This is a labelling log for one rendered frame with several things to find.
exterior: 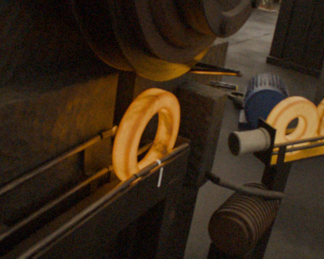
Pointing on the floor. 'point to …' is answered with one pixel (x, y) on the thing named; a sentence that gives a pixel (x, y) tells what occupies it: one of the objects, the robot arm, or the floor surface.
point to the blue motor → (261, 99)
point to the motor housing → (240, 224)
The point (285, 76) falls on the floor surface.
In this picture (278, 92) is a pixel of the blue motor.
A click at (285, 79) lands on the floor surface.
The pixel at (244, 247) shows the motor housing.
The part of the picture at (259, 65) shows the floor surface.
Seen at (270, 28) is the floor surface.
